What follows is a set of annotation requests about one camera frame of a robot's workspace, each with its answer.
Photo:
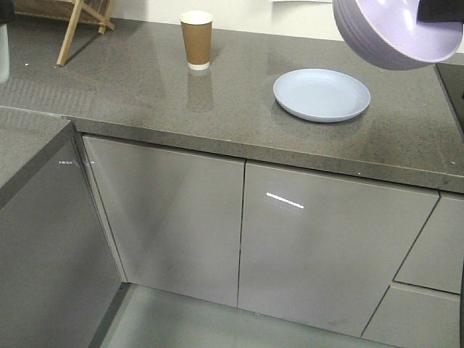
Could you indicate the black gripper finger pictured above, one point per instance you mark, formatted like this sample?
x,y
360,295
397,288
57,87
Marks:
x,y
440,11

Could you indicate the lilac plastic bowl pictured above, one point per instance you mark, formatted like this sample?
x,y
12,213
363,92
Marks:
x,y
389,35

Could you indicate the pale green plastic spoon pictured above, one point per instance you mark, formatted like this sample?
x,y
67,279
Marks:
x,y
4,54

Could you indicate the light blue plate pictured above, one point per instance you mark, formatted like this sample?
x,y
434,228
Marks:
x,y
322,96

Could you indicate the brown paper cup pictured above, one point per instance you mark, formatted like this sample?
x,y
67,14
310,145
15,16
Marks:
x,y
196,26

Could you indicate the black induction cooktop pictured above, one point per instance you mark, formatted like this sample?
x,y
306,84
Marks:
x,y
451,76

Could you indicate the grey cabinet door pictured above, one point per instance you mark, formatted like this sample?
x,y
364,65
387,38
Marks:
x,y
322,249
175,216
58,276

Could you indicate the grey cabinet door middle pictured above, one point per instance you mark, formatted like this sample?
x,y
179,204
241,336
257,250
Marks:
x,y
175,216

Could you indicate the wooden rack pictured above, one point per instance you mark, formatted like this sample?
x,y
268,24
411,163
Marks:
x,y
73,12

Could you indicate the grey cabinet door right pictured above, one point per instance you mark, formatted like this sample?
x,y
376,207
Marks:
x,y
58,276

